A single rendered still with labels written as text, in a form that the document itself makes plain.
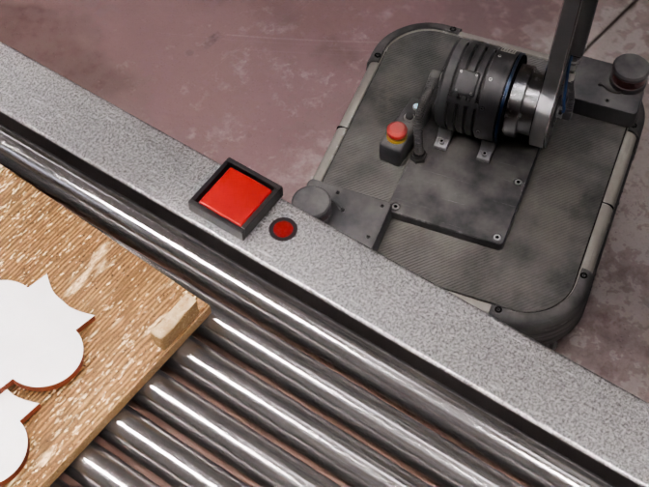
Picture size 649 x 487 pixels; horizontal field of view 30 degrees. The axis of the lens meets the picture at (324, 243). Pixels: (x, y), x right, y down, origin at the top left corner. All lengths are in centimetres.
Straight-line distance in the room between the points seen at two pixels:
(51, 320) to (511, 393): 48
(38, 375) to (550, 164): 126
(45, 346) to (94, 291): 8
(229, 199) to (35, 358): 28
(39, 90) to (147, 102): 119
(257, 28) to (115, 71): 34
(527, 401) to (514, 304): 85
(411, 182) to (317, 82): 57
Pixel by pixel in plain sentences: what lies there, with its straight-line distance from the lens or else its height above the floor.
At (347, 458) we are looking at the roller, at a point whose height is 92.
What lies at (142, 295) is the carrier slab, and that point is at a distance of 129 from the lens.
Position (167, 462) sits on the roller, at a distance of 122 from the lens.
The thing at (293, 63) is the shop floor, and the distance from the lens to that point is 273.
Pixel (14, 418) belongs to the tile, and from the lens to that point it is 124.
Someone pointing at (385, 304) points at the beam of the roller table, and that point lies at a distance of 129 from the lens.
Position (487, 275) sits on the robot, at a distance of 211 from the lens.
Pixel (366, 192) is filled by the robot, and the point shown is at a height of 24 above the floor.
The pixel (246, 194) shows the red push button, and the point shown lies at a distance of 136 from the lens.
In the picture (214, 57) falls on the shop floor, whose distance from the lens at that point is 276.
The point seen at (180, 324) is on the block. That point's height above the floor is 95.
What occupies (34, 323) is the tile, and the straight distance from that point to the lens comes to 128.
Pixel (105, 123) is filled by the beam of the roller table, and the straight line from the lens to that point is 146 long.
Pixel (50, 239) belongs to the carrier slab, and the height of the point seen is 94.
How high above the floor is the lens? 202
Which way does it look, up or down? 56 degrees down
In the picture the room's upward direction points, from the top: 3 degrees counter-clockwise
